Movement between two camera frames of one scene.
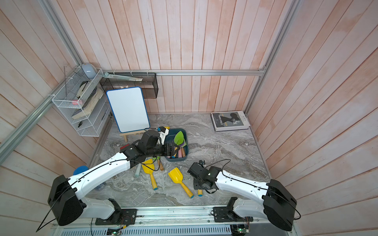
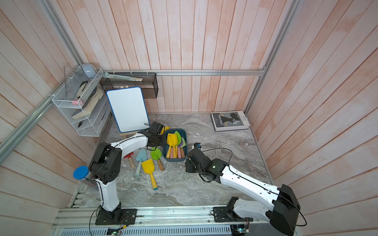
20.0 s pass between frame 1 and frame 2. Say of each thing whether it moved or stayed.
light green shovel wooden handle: stayed
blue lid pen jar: stayed
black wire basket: stayed
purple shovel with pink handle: stayed
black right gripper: moved
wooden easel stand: stayed
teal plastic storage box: stayed
